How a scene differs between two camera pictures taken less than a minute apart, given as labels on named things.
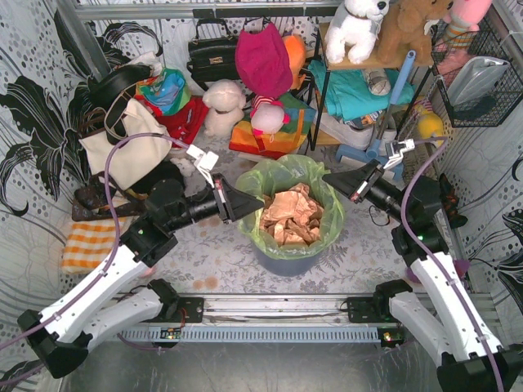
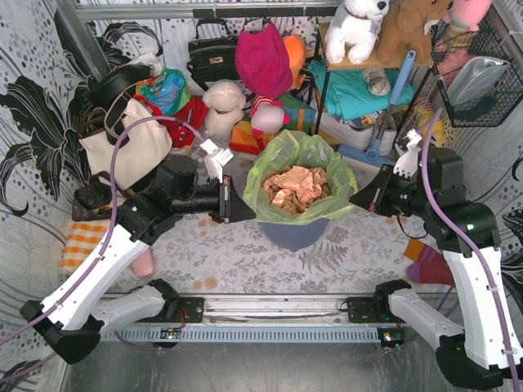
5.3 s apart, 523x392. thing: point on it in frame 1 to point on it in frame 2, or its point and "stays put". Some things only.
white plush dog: x=355 y=26 stays put
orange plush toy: x=297 y=49 stays put
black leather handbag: x=212 y=59 stays put
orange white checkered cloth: x=88 y=244 stays put
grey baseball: x=377 y=82 stays put
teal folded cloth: x=350 y=92 stays put
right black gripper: x=368 y=185 to x=378 y=193
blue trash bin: x=281 y=267 to x=294 y=237
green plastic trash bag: x=310 y=172 to x=292 y=149
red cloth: x=183 y=125 stays put
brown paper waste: x=292 y=216 to x=293 y=189
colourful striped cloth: x=169 y=91 stays put
